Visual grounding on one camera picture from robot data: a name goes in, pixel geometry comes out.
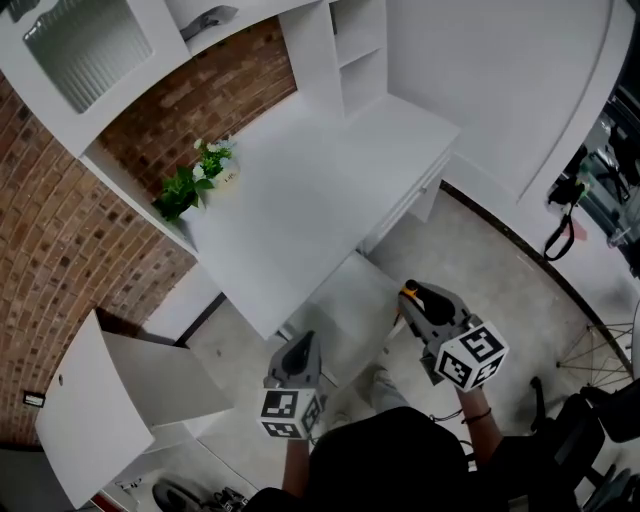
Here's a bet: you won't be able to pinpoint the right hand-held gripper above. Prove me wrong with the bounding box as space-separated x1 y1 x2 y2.
397 281 511 393

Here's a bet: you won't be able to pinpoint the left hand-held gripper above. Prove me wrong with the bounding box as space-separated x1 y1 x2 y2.
256 329 325 442

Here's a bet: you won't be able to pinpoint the white drawer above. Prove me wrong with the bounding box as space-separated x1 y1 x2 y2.
34 308 235 510

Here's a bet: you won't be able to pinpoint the person's left forearm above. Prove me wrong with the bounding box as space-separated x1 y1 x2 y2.
280 436 312 497

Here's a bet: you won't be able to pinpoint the person's right forearm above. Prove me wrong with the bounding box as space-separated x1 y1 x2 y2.
453 383 504 469

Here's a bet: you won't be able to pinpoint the person's grey trouser leg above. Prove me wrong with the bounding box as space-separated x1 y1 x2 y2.
368 366 412 417

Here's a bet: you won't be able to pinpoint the person's black shirt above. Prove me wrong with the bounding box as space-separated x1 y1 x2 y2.
248 405 556 512

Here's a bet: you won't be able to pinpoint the white closed desk drawers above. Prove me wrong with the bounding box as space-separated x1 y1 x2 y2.
368 148 452 242

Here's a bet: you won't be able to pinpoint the dark wheeled device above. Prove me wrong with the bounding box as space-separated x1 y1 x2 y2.
151 477 249 512

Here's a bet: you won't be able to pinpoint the white desk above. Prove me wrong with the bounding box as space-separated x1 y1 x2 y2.
79 93 462 342

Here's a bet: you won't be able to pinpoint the black office chair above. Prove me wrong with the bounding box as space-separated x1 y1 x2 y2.
528 373 640 512

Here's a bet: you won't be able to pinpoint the green leafy plant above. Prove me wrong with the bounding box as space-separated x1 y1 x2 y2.
151 166 216 223

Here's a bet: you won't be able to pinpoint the white flowers in white pot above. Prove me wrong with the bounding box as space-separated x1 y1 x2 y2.
192 135 242 193

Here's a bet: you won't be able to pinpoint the white shelf unit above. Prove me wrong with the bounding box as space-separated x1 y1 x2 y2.
277 0 390 120

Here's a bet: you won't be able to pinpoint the grey object on shelf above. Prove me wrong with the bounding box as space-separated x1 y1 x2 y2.
178 4 240 42

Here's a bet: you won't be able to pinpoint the white ribbed glass cabinet door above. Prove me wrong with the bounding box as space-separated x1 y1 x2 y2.
0 0 194 159

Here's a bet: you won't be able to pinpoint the black strap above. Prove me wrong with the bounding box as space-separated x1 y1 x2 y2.
541 144 590 262

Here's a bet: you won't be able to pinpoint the white chair with wire legs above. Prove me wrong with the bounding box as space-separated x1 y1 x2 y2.
553 298 640 382

